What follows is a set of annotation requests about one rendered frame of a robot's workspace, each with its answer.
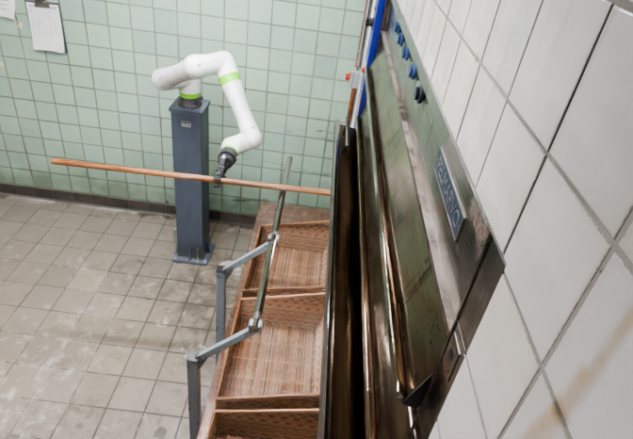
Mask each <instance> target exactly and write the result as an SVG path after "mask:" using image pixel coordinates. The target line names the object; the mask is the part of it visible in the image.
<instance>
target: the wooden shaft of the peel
mask: <svg viewBox="0 0 633 439"><path fill-rule="evenodd" d="M51 163H52V164H54V165H62V166H70V167H78V168H87V169H95V170H103V171H119V172H127V173H135V174H144V175H152V176H160V177H169V178H176V179H185V180H193V181H202V182H209V183H218V184H226V185H234V186H243V187H258V188H266V189H275V190H283V191H291V192H299V193H308V194H316V195H324V196H331V191H330V190H328V189H320V188H312V187H296V186H289V185H280V184H271V183H264V182H255V181H247V180H239V179H231V178H222V177H221V179H220V181H214V178H215V176H206V175H198V174H190V173H181V172H173V171H158V170H149V169H142V168H133V167H125V166H117V165H108V164H100V163H92V162H84V161H75V160H68V159H59V158H52V159H51Z"/></svg>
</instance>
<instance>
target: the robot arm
mask: <svg viewBox="0 0 633 439"><path fill-rule="evenodd" d="M210 75H216V76H217V78H218V81H219V83H220V85H221V89H222V90H223V92H224V94H225V96H226V98H227V100H228V102H229V104H230V106H231V109H232V110H233V112H234V115H235V119H236V122H237V125H238V127H239V130H240V133H239V134H238V135H235V136H232V137H229V138H226V139H225V140H224V141H223V142H222V144H221V150H220V152H219V155H217V157H218V160H219V161H218V163H219V165H218V169H217V170H216V171H217V173H216V175H215V178H214V181H220V179H221V177H222V178H226V175H225V173H226V171H227V170H228V169H230V168H231V167H232V166H233V165H234V164H235V162H236V161H237V160H239V158H237V156H238V155H239V154H242V153H244V152H246V151H248V150H251V149H254V148H257V147H259V146H260V145H261V143H262V140H263V137H262V134H261V132H260V130H259V128H258V126H257V124H256V122H255V120H254V117H253V115H252V112H251V109H250V107H249V104H248V101H247V97H246V94H245V90H244V88H243V83H242V80H241V78H240V75H239V72H238V68H237V67H236V64H235V59H234V57H233V56H232V55H231V54H230V53H229V52H226V51H219V52H216V53H212V54H204V55H190V56H188V57H186V58H185V59H184V60H183V61H181V62H179V63H177V64H175V65H173V66H170V67H164V68H159V69H157V70H155V71H154V73H153V75H152V82H153V84H154V86H155V87H156V88H157V89H160V90H171V89H179V94H180V97H179V100H178V102H177V104H178V106H180V107H181V108H186V109H195V108H199V107H201V106H202V105H203V102H202V99H203V96H201V78H204V77H207V76H210Z"/></svg>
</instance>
